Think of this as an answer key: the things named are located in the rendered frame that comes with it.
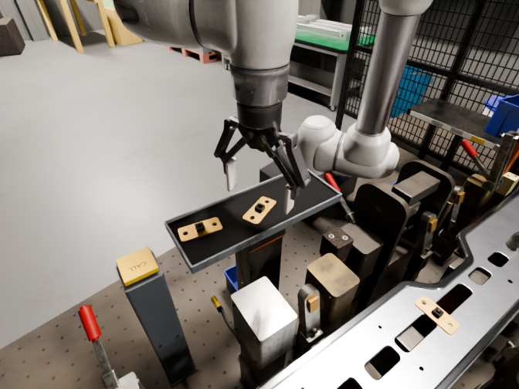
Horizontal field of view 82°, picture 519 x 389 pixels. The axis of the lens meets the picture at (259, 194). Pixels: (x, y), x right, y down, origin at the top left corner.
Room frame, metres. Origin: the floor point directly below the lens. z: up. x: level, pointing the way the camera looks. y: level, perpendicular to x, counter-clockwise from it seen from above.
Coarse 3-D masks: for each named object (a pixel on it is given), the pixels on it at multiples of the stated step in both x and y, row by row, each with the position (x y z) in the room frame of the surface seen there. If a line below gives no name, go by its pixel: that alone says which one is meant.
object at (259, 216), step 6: (264, 198) 0.51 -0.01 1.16; (258, 204) 0.48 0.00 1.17; (264, 204) 0.49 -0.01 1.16; (270, 204) 0.49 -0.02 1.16; (252, 210) 0.47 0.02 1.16; (258, 210) 0.47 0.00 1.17; (264, 210) 0.47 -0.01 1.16; (246, 216) 0.45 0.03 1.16; (252, 216) 0.46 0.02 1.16; (258, 216) 0.45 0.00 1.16; (264, 216) 0.46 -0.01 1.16; (252, 222) 0.44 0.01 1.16; (258, 222) 0.44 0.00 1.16
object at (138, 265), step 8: (144, 248) 0.37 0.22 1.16; (128, 256) 0.35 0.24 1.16; (136, 256) 0.35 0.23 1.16; (144, 256) 0.35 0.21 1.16; (152, 256) 0.35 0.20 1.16; (120, 264) 0.33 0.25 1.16; (128, 264) 0.33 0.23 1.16; (136, 264) 0.33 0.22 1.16; (144, 264) 0.33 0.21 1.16; (152, 264) 0.33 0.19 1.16; (120, 272) 0.32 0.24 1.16; (128, 272) 0.32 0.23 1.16; (136, 272) 0.32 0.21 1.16; (144, 272) 0.32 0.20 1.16; (152, 272) 0.32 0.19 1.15; (128, 280) 0.30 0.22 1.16; (136, 280) 0.31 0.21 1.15
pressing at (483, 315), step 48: (480, 240) 0.53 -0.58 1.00; (432, 288) 0.39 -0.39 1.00; (480, 288) 0.39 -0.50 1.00; (336, 336) 0.28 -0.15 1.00; (384, 336) 0.28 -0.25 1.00; (432, 336) 0.28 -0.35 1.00; (480, 336) 0.28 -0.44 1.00; (288, 384) 0.19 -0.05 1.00; (336, 384) 0.19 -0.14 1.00; (384, 384) 0.19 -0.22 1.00; (432, 384) 0.19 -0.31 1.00
